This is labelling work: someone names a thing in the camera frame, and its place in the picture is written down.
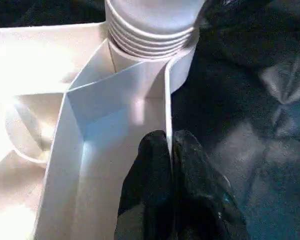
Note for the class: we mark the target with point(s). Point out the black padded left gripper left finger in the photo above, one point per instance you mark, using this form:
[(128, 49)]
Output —
[(147, 195)]

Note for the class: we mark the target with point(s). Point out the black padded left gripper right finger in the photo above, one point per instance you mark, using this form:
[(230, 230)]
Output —
[(205, 200)]

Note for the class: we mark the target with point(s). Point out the white plastic table top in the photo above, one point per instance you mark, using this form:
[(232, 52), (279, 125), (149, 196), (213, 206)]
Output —
[(50, 125)]

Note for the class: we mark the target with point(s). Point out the white plastic table leg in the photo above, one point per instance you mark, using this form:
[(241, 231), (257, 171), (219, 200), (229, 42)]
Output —
[(150, 22)]

